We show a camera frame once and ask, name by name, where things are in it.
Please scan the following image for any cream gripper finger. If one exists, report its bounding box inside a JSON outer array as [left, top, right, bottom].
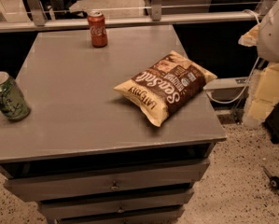
[[238, 24, 259, 47]]

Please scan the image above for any brown chip bag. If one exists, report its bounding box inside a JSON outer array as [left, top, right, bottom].
[[114, 50, 217, 127]]

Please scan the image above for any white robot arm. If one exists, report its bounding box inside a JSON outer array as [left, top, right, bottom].
[[238, 0, 279, 63]]

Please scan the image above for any red cola can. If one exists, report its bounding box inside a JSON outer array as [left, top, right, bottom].
[[88, 11, 108, 48]]

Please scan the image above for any green soda can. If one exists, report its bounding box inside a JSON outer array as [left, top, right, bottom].
[[0, 71, 31, 120]]

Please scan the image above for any black caster wheel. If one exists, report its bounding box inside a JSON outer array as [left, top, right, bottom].
[[263, 166, 279, 189]]

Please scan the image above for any grey drawer cabinet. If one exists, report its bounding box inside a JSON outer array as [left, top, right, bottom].
[[0, 25, 226, 224]]

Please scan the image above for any grey metal railing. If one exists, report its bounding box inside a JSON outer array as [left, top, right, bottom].
[[0, 0, 276, 33]]

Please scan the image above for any white cable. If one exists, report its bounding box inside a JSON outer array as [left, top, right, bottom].
[[205, 8, 262, 105]]

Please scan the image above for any grey floor base plate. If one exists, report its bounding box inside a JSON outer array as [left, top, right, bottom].
[[203, 77, 248, 102]]

